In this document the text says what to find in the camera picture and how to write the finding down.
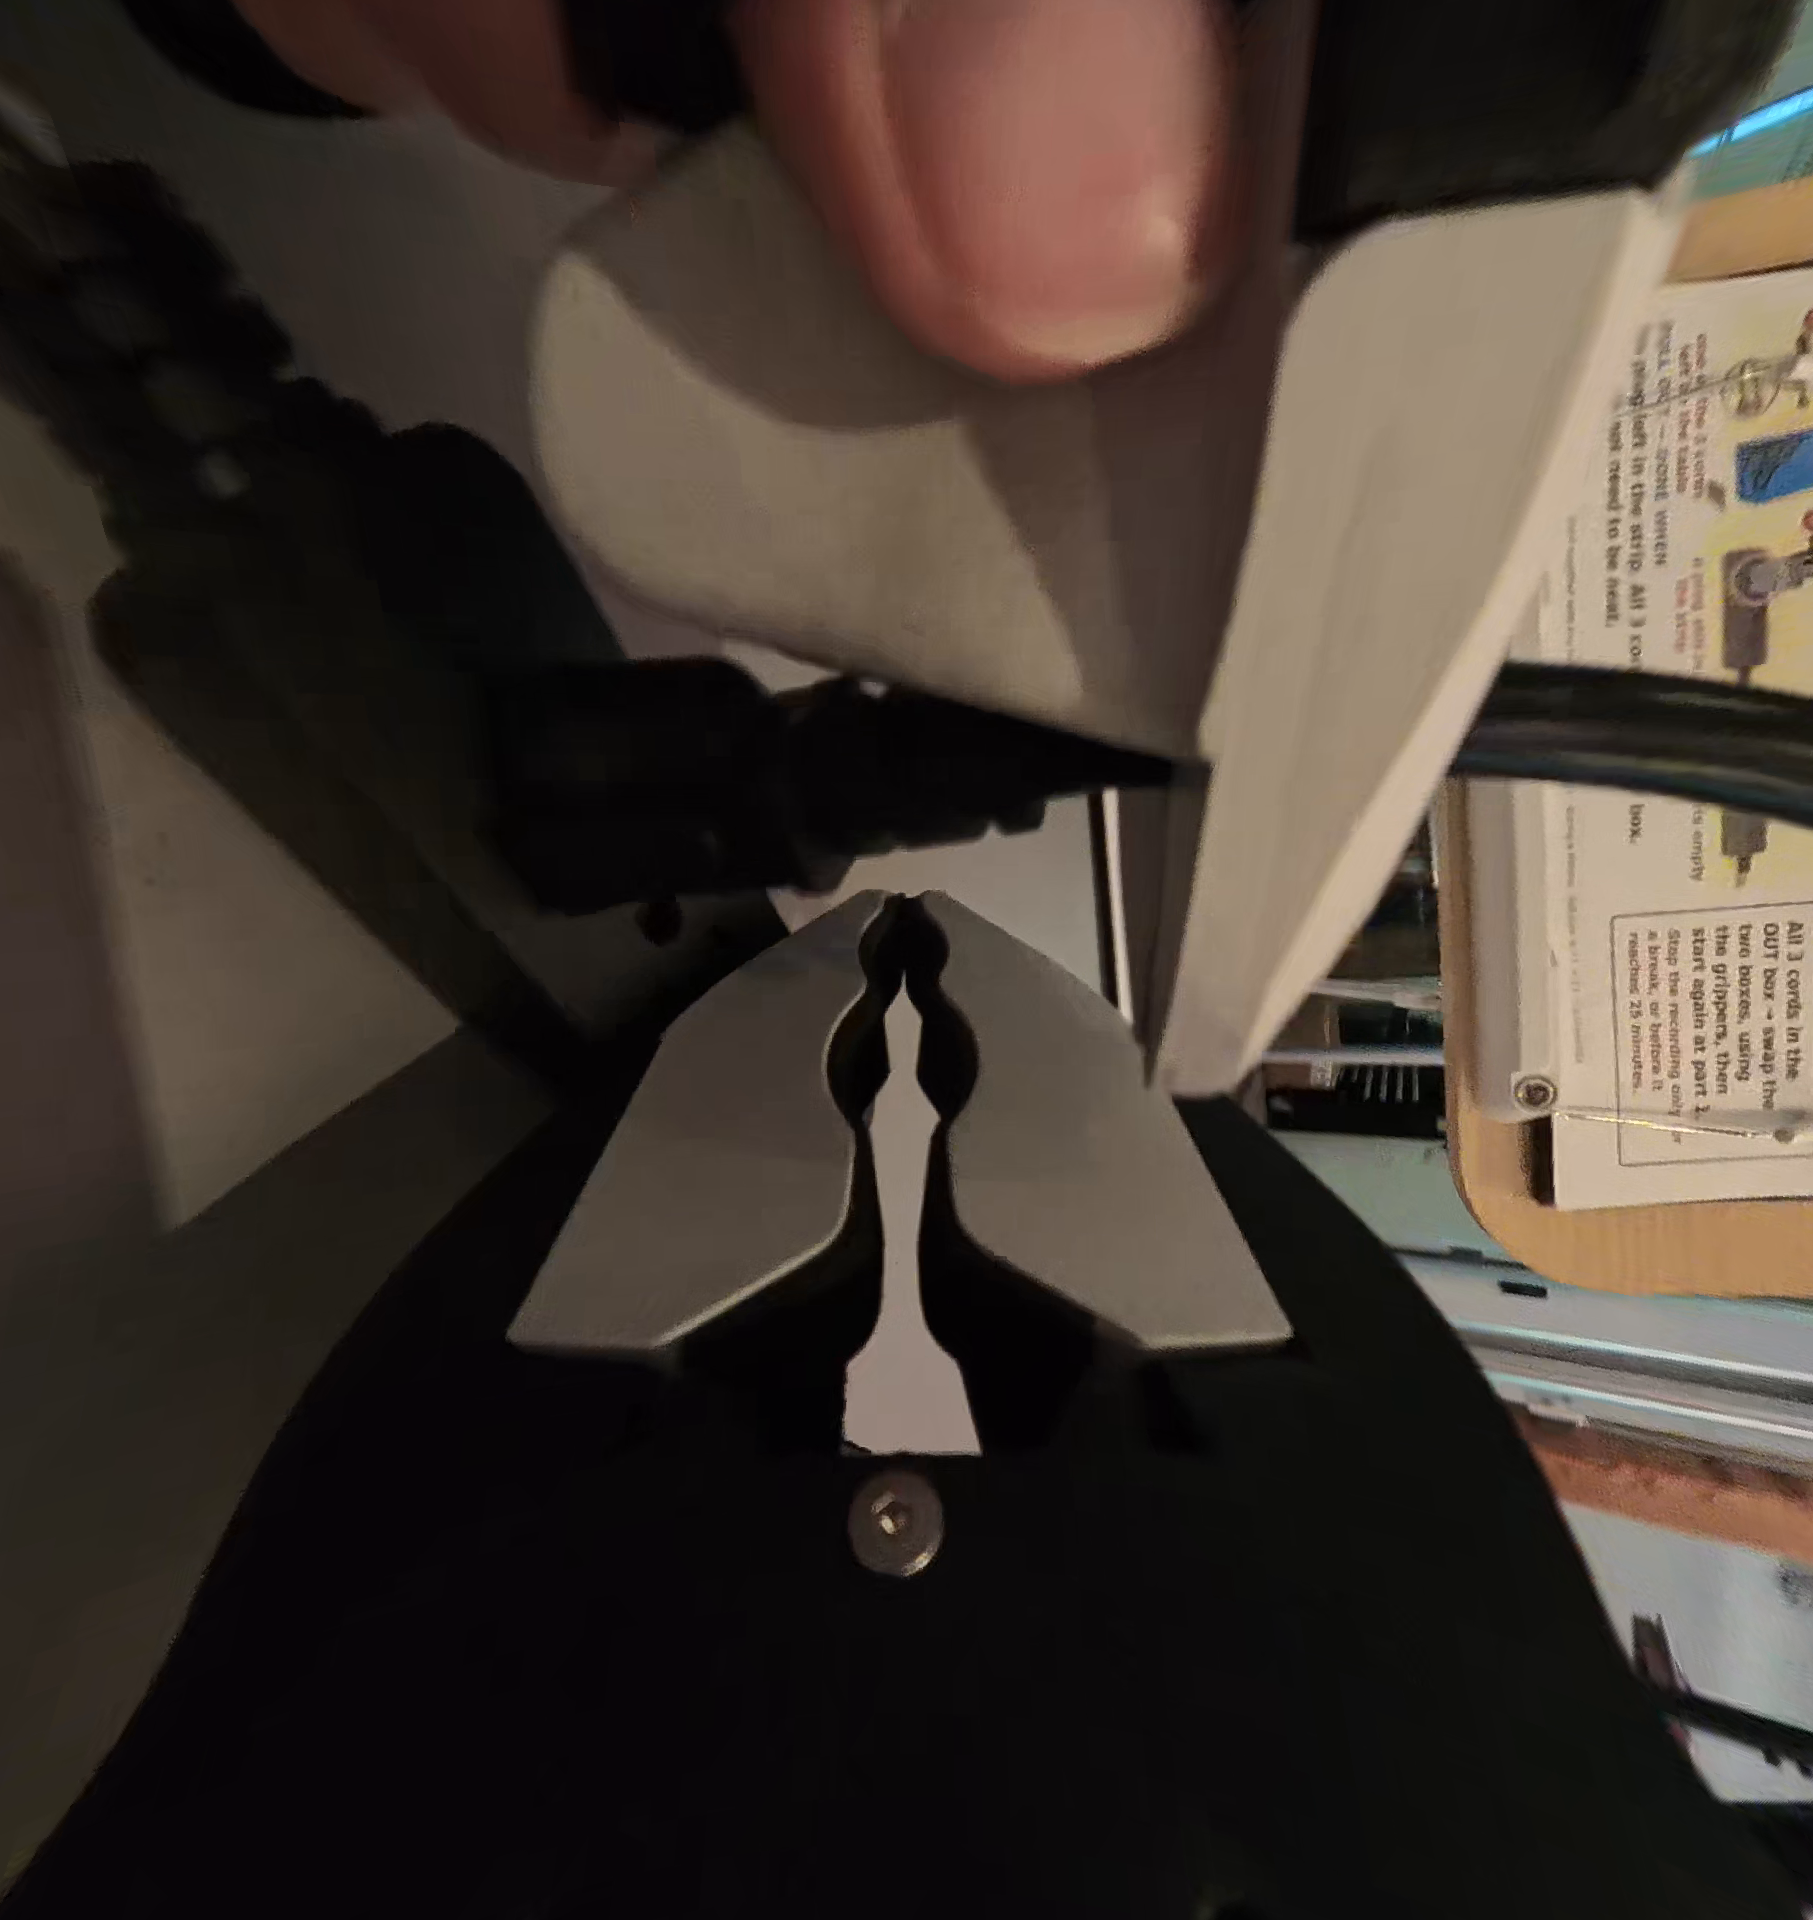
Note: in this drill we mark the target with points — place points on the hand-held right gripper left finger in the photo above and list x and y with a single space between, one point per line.
711 1200

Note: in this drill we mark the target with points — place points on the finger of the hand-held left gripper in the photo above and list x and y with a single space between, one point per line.
1370 599

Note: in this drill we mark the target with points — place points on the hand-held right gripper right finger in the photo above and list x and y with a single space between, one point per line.
1101 1200

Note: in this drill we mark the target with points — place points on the black power strip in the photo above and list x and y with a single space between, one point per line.
397 572

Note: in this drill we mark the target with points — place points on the printed instruction sheet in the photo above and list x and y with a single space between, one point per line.
1747 450

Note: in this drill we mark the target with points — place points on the wooden board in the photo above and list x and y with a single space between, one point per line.
1671 1246

